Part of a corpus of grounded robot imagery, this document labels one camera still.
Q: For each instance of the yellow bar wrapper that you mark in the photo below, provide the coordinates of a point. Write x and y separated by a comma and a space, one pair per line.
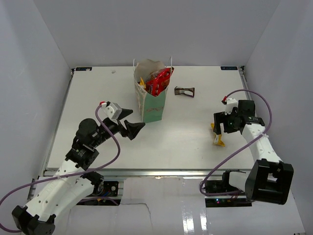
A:
218, 140
142, 83

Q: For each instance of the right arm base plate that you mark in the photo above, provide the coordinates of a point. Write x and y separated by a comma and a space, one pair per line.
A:
224, 199

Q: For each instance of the aluminium front rail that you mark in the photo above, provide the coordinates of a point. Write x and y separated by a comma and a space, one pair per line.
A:
107, 172

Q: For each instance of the red cookie snack bag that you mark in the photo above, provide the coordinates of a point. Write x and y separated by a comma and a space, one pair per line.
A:
159, 81

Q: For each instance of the blue label left corner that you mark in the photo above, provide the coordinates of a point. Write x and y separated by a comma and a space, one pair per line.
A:
83, 69

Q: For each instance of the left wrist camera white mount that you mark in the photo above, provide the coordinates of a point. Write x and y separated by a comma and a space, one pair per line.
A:
111, 110

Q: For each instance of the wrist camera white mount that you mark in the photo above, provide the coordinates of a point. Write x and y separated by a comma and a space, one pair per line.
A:
230, 103
111, 110

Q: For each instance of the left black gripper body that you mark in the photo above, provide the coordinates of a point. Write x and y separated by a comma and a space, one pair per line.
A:
114, 127

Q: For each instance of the brown bar wrapper far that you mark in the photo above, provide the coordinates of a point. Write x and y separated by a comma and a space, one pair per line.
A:
189, 92

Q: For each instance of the blue label right corner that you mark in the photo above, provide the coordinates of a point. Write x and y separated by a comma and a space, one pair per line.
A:
229, 68

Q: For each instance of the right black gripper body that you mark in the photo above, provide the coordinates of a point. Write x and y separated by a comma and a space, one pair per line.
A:
230, 122

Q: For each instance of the blue label corner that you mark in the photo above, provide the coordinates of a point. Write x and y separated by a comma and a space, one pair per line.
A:
83, 69
229, 68

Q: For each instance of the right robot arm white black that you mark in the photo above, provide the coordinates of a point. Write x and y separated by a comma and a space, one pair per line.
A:
270, 178

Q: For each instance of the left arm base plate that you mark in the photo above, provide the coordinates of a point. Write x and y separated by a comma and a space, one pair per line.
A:
106, 189

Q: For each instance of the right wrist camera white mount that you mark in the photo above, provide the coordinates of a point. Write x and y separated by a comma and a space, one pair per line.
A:
230, 103

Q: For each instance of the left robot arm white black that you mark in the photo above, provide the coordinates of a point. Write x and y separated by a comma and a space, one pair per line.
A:
74, 181

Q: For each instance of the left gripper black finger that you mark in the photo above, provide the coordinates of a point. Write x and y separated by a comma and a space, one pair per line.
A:
132, 129
124, 113

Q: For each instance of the green white paper bag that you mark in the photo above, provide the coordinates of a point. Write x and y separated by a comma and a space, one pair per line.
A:
150, 107

